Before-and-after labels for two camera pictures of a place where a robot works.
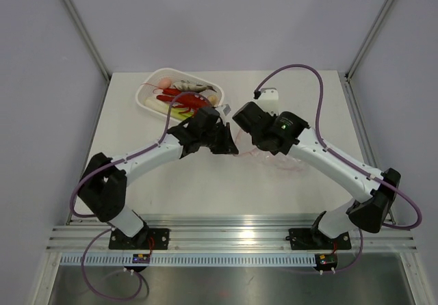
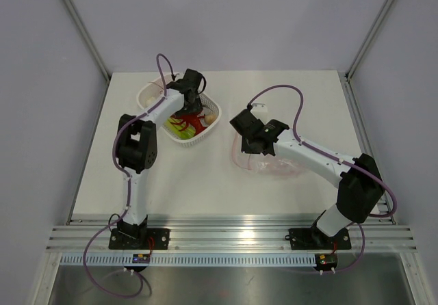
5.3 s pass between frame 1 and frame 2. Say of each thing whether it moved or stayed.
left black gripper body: moved
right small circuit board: stayed
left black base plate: stayed
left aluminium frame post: stayed
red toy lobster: moved
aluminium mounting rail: stayed
